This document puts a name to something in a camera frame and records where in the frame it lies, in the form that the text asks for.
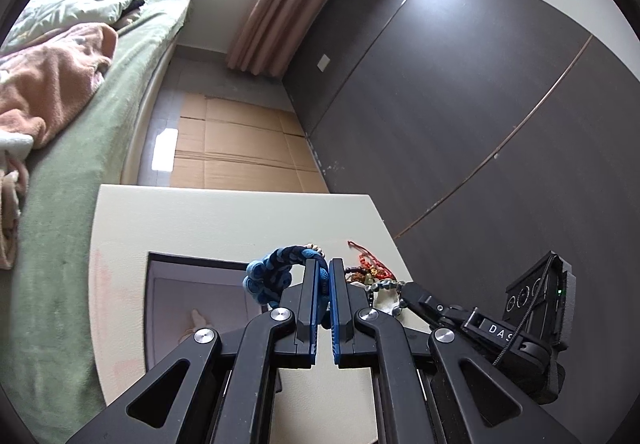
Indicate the bed with green sheet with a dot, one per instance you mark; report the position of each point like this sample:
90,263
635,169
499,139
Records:
75,224

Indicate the pale green printed quilt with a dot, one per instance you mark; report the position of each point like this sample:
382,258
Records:
75,6

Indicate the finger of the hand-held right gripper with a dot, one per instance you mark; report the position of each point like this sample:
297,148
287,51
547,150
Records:
425,300

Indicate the black jewelry box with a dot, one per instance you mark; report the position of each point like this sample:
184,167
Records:
200,284

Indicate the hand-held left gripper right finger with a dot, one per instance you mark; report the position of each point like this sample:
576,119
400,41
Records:
335,304

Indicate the dark grey wardrobe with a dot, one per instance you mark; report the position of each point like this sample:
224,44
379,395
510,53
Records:
450,99

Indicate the flattened cardboard sheets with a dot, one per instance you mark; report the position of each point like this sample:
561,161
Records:
240,144

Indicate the pink curtain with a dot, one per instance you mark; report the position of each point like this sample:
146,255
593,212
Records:
280,14

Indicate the white wall switch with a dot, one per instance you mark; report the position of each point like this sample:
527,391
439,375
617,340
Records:
324,62

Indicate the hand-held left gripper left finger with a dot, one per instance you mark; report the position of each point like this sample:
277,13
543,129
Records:
312,304

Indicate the pink fleece blanket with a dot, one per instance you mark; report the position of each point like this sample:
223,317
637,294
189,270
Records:
50,79

